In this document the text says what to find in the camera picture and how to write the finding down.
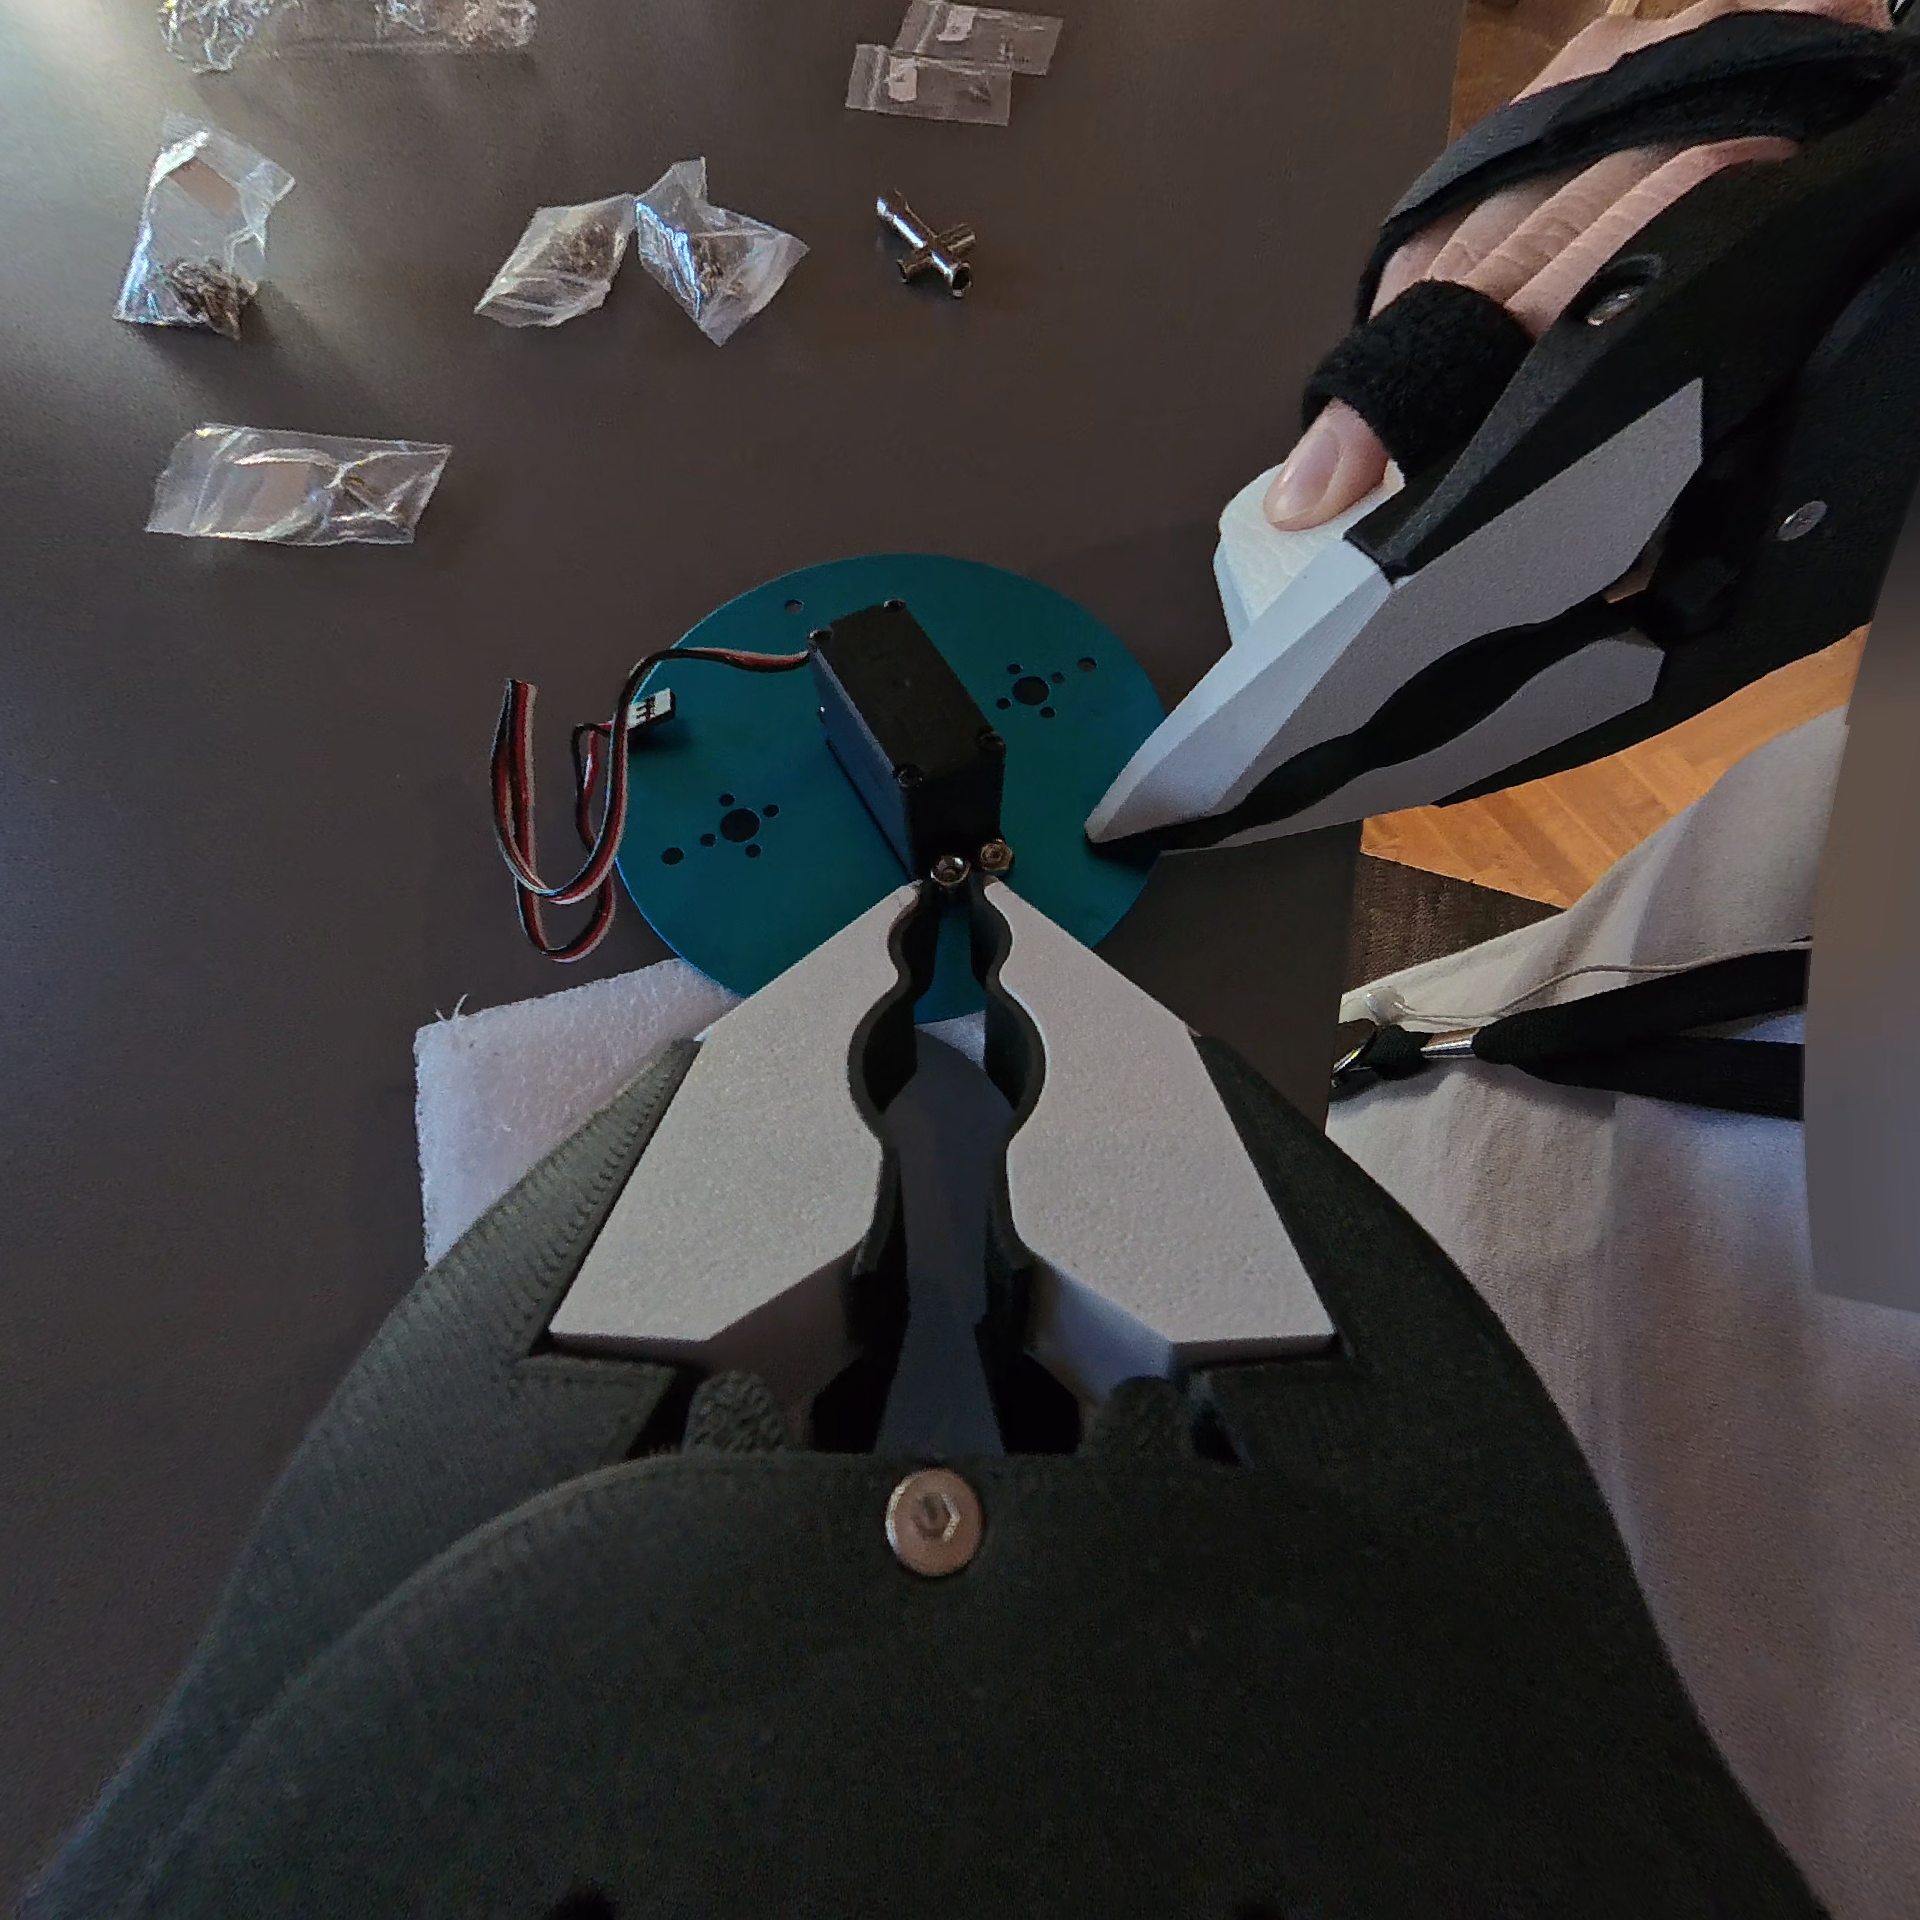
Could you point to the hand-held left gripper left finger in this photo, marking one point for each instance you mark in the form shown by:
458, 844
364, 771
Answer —
720, 1184

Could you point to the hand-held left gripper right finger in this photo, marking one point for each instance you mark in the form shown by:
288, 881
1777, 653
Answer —
1154, 1184

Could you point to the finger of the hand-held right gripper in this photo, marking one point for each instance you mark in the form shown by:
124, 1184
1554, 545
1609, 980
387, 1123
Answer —
1500, 571
1545, 721

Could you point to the blue round metal plate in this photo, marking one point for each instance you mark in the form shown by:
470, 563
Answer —
764, 901

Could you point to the black servo motor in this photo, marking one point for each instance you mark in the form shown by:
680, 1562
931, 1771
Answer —
915, 721

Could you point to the person's right hand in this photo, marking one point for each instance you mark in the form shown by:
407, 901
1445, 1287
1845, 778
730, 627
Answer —
1575, 224

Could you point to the white foam sheet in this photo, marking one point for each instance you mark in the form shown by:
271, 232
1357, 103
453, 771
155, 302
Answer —
510, 1080

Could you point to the person's white shirt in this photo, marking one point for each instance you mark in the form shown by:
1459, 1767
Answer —
1575, 1351

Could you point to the metal cross wrench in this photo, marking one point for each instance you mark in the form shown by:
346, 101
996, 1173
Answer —
923, 241

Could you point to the clear plastic screw bag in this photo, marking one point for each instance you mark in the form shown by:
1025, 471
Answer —
301, 482
301, 31
720, 248
203, 224
563, 263

